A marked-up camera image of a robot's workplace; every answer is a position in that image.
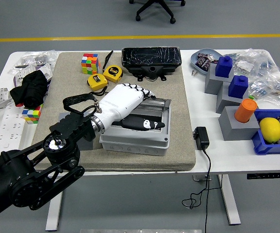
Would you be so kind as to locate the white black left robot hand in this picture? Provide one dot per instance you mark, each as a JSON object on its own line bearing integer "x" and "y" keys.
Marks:
{"x": 120, "y": 102}

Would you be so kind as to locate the grey box with clear lid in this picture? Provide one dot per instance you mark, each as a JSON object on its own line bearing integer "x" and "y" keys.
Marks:
{"x": 130, "y": 145}

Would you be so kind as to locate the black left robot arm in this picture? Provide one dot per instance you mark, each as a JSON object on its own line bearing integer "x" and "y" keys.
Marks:
{"x": 33, "y": 170}

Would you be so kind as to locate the orange cylinder battery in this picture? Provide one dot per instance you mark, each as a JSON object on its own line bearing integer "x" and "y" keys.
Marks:
{"x": 245, "y": 110}

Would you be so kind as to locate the yellow tape measure black label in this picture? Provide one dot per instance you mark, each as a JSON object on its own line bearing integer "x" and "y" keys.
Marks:
{"x": 112, "y": 72}

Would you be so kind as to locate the large colourful puzzle cube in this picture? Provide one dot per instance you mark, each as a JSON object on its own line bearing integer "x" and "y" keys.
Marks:
{"x": 90, "y": 63}

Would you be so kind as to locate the black table control panel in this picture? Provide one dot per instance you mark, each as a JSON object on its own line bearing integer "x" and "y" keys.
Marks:
{"x": 266, "y": 175}

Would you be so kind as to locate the black plastic tray device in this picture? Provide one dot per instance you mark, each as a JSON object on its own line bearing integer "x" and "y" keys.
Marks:
{"x": 152, "y": 57}

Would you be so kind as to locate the grey block with round hole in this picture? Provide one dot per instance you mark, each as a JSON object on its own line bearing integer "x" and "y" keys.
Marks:
{"x": 86, "y": 145}

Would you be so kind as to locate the grey-brown mat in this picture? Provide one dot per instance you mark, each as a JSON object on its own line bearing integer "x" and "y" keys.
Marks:
{"x": 130, "y": 163}

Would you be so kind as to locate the white table leg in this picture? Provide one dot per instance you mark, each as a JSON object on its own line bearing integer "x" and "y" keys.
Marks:
{"x": 53, "y": 213}
{"x": 230, "y": 201}

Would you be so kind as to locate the blue plastic bin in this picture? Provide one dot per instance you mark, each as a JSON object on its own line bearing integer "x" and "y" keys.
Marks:
{"x": 268, "y": 148}

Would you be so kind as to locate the small metal clip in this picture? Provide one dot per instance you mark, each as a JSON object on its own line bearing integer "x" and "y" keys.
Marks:
{"x": 194, "y": 72}

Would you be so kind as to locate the blue-grey dish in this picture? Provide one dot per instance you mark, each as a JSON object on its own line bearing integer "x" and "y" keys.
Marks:
{"x": 194, "y": 60}

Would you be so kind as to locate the black power adapter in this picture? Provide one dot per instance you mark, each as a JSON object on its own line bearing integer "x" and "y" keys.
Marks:
{"x": 202, "y": 138}

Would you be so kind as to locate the small colourful puzzle cube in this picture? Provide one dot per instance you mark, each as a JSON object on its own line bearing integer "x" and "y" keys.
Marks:
{"x": 31, "y": 115}

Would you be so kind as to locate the brown wrapped candy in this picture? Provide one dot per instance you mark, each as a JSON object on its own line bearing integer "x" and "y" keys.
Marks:
{"x": 202, "y": 56}
{"x": 203, "y": 65}

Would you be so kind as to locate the black cloth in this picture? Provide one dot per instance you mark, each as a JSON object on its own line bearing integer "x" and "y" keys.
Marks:
{"x": 30, "y": 89}

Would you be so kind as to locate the clear plastic parts bag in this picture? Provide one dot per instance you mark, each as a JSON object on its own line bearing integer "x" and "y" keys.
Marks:
{"x": 40, "y": 57}

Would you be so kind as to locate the grey block holder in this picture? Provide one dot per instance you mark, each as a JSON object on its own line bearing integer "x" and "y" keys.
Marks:
{"x": 211, "y": 83}
{"x": 234, "y": 131}
{"x": 223, "y": 102}

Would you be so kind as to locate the yellow lemon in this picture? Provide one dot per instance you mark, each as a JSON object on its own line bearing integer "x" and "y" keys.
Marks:
{"x": 271, "y": 129}

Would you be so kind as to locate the black office chair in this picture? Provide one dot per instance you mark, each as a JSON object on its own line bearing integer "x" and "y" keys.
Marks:
{"x": 157, "y": 7}

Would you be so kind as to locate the white purple package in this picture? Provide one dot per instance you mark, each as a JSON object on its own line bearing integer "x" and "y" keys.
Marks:
{"x": 18, "y": 77}

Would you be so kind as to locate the blue block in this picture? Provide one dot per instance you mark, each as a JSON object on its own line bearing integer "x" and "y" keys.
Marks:
{"x": 238, "y": 87}
{"x": 223, "y": 66}

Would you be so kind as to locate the white power strip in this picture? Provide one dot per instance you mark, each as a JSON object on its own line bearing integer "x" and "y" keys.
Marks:
{"x": 8, "y": 131}

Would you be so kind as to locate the small green piece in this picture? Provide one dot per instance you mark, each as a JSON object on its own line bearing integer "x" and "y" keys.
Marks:
{"x": 251, "y": 97}

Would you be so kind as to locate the clear bag of small parts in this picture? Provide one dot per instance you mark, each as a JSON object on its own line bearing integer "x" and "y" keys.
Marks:
{"x": 276, "y": 89}
{"x": 251, "y": 60}

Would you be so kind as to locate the metal table bracket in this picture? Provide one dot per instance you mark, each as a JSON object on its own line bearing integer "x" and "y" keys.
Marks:
{"x": 199, "y": 178}

